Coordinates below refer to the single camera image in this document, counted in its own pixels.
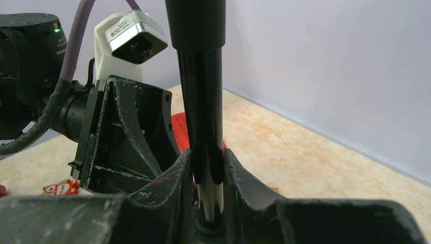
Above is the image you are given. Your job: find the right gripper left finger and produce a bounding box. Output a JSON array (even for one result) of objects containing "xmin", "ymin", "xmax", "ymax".
[{"xmin": 1, "ymin": 150, "xmax": 192, "ymax": 243}]

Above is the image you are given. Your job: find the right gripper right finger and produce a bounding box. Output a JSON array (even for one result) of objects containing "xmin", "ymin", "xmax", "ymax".
[{"xmin": 224, "ymin": 149, "xmax": 426, "ymax": 243}]

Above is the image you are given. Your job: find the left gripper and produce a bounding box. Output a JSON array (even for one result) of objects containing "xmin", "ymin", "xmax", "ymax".
[{"xmin": 69, "ymin": 76, "xmax": 180, "ymax": 194}]

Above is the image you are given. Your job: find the red sheet music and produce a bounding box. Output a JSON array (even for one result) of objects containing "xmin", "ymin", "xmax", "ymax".
[{"xmin": 170, "ymin": 112, "xmax": 227, "ymax": 159}]

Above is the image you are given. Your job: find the black music stand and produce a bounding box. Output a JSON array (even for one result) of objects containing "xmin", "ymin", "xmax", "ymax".
[{"xmin": 165, "ymin": 1, "xmax": 226, "ymax": 232}]

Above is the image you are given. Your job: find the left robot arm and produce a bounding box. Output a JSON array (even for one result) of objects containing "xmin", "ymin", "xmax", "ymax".
[{"xmin": 1, "ymin": 10, "xmax": 180, "ymax": 195}]

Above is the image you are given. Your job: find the red owl block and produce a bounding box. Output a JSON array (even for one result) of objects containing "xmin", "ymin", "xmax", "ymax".
[{"xmin": 41, "ymin": 179, "xmax": 80, "ymax": 196}]

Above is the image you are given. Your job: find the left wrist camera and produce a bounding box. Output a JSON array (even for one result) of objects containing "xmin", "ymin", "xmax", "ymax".
[{"xmin": 94, "ymin": 10, "xmax": 168, "ymax": 82}]

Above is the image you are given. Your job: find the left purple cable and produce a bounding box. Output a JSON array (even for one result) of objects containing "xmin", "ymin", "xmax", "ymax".
[{"xmin": 0, "ymin": 0, "xmax": 142, "ymax": 156}]

